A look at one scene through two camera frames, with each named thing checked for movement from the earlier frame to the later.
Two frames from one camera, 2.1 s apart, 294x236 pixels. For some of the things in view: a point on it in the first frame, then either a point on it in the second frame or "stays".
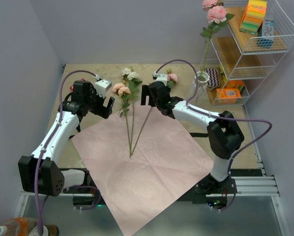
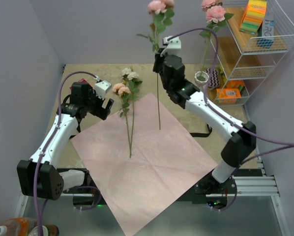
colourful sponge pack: (253, 16) stays
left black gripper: (102, 110) stays
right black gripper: (146, 92) → (159, 59)
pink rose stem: (217, 17) stays
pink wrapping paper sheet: (142, 162) stays
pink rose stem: (171, 79) → (163, 17)
